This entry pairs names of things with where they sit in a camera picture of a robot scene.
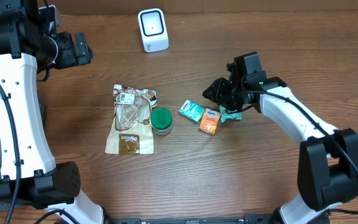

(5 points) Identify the light green wipes packet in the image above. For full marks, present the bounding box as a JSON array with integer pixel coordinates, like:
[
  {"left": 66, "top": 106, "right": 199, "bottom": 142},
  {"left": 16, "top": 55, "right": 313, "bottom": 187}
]
[{"left": 219, "top": 106, "right": 242, "bottom": 123}]

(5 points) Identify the orange tissue pack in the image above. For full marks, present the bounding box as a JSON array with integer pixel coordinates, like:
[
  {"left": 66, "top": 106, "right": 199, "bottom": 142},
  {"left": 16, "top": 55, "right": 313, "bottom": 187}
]
[{"left": 199, "top": 108, "right": 221, "bottom": 134}]

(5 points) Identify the teal tissue pack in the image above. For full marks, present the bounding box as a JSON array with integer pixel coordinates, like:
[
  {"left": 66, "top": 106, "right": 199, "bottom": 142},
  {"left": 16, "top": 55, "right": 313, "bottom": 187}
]
[{"left": 178, "top": 100, "right": 204, "bottom": 123}]

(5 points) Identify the green lid jar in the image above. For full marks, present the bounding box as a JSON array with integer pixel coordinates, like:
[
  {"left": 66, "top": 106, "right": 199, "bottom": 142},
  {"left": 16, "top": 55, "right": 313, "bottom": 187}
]
[{"left": 150, "top": 108, "right": 173, "bottom": 135}]

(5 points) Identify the beige snack bag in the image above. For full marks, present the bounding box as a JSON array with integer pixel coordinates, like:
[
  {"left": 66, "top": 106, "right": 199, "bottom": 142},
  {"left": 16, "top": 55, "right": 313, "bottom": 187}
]
[{"left": 105, "top": 84, "right": 157, "bottom": 155}]

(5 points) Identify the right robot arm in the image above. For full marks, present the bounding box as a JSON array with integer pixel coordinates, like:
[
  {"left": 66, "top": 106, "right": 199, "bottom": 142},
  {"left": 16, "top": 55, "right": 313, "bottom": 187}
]
[{"left": 203, "top": 52, "right": 358, "bottom": 223}]

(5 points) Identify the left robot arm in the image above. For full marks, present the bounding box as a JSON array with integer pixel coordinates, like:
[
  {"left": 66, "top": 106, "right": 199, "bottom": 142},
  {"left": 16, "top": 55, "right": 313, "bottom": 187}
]
[{"left": 0, "top": 0, "right": 109, "bottom": 223}]

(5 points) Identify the white barcode scanner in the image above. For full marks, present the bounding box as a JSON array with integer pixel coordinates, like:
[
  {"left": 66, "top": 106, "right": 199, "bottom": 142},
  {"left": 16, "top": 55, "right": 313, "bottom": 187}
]
[{"left": 138, "top": 8, "right": 169, "bottom": 53}]

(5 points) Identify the cardboard box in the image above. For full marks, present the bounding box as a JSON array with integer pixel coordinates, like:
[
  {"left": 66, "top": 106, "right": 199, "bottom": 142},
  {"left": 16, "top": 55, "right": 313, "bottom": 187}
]
[{"left": 48, "top": 0, "right": 358, "bottom": 16}]

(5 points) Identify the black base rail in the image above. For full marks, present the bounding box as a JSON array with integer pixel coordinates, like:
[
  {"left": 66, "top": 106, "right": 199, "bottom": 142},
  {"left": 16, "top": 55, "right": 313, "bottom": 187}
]
[{"left": 104, "top": 215, "right": 275, "bottom": 224}]

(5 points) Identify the right black cable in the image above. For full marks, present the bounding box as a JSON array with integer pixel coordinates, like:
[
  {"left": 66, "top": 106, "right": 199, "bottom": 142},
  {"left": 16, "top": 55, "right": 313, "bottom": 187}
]
[{"left": 237, "top": 90, "right": 358, "bottom": 216}]

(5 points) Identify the black cable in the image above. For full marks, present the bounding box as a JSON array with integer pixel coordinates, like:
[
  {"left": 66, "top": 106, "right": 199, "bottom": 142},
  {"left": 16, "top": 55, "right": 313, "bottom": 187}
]
[
  {"left": 0, "top": 63, "right": 74, "bottom": 224},
  {"left": 237, "top": 90, "right": 358, "bottom": 216}
]

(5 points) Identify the left black cable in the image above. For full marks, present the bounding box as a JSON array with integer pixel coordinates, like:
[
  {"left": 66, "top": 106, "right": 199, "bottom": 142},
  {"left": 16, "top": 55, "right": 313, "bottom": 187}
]
[{"left": 0, "top": 63, "right": 74, "bottom": 224}]

